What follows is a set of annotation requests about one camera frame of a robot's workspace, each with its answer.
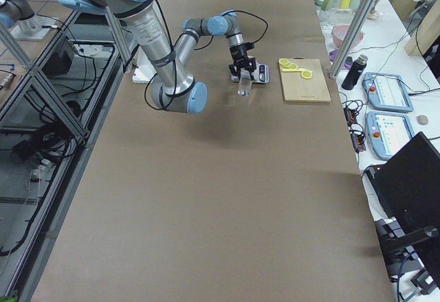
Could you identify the near blue teach pendant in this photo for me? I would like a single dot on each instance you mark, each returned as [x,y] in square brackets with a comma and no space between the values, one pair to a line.
[388,132]

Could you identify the aluminium frame post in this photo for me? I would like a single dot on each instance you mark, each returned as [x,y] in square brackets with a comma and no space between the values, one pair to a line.
[355,27]

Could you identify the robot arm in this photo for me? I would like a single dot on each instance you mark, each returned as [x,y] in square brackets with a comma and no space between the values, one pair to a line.
[173,88]
[13,11]

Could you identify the purple grey cloth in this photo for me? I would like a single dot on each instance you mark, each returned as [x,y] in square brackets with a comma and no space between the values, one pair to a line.
[332,55]

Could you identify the yellow plastic cup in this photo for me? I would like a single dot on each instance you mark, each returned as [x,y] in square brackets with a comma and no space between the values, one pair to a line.
[344,4]

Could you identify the yellow plastic knife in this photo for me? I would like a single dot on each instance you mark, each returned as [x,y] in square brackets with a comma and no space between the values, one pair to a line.
[291,70]

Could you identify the grey plastic cup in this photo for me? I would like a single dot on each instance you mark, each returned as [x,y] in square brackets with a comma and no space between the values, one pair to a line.
[354,4]

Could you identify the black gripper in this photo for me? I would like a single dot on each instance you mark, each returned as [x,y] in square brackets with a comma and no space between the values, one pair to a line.
[238,53]

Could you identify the silver digital kitchen scale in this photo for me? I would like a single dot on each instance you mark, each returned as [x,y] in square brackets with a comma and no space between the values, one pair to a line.
[262,74]

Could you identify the bamboo cutting board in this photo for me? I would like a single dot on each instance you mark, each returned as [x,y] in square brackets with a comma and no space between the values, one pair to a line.
[296,89]

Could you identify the black water bottle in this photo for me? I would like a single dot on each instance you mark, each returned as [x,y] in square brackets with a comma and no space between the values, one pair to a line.
[355,72]

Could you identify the black monitor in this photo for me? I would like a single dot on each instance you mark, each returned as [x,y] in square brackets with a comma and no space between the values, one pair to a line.
[408,184]

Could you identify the clear glass sauce bottle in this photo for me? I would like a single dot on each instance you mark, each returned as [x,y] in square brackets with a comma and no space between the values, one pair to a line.
[245,83]

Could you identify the far blue teach pendant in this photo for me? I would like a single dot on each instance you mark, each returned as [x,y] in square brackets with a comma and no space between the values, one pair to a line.
[387,92]

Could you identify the lemon slice on board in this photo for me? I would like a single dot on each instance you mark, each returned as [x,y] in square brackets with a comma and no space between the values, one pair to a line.
[306,74]

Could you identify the blue teach pendant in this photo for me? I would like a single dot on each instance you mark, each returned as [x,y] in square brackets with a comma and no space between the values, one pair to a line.
[387,92]
[388,132]

